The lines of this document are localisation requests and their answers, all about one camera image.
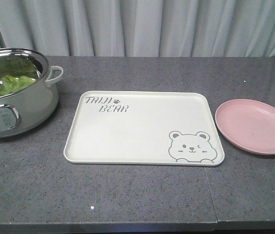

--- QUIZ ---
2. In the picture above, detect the pink round plate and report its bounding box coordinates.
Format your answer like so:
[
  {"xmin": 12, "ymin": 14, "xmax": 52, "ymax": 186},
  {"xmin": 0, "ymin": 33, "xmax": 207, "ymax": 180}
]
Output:
[{"xmin": 215, "ymin": 99, "xmax": 275, "ymax": 155}]

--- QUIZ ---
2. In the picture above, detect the green lettuce leaf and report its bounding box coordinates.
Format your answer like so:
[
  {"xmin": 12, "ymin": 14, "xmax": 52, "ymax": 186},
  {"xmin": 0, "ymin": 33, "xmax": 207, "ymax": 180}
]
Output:
[{"xmin": 0, "ymin": 75, "xmax": 36, "ymax": 97}]

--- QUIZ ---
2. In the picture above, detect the cream bear serving tray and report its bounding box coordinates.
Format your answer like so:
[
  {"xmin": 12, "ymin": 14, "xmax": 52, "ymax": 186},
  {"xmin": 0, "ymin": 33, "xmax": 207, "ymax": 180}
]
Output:
[{"xmin": 63, "ymin": 91, "xmax": 225, "ymax": 166}]

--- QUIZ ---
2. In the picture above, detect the green electric cooking pot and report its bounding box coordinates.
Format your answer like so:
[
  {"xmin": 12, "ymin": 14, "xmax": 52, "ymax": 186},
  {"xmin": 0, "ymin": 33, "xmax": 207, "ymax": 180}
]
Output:
[{"xmin": 0, "ymin": 48, "xmax": 64, "ymax": 138}]

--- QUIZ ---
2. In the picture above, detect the white pleated curtain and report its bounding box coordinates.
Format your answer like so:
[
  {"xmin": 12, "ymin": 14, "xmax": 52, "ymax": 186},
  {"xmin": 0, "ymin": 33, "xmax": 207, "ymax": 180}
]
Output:
[{"xmin": 0, "ymin": 0, "xmax": 275, "ymax": 57}]

